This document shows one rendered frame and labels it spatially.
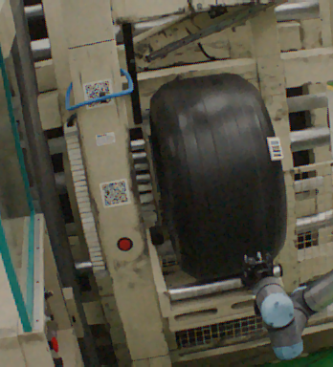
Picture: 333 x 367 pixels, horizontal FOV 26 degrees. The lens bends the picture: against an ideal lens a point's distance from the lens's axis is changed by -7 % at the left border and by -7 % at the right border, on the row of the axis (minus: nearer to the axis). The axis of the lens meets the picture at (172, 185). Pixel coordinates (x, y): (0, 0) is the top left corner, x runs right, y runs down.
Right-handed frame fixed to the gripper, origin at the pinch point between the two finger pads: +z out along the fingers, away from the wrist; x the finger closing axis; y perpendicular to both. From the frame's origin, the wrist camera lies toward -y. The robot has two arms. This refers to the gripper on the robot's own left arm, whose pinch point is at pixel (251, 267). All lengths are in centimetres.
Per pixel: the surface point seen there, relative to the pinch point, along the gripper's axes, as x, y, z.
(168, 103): 14.2, 45.2, 12.0
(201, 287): 13.2, -8.4, 11.5
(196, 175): 11.6, 29.4, -3.4
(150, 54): 14, 54, 51
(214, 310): 10.2, -18.0, 13.0
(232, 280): 4.2, -8.4, 11.6
